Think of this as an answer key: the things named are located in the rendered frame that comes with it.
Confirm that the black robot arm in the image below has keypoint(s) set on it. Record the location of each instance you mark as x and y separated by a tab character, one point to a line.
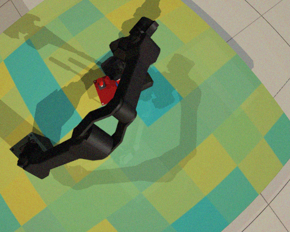
89	141

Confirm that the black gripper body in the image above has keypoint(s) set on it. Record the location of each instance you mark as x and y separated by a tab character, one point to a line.
148	80

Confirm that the red circuit board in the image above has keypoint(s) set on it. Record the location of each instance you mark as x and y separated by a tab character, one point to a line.
106	88

